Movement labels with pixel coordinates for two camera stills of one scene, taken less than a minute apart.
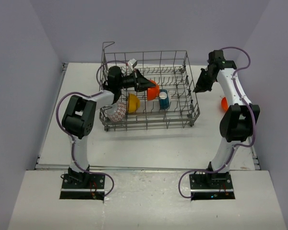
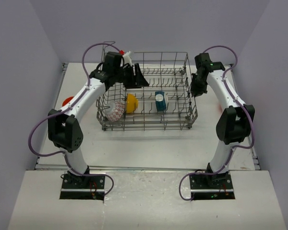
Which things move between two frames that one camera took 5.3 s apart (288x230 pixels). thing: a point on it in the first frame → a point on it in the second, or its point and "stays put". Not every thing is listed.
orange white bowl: (152, 93) → (66, 100)
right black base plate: (211, 182) stays put
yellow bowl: (133, 103) stays put
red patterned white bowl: (116, 111) stays put
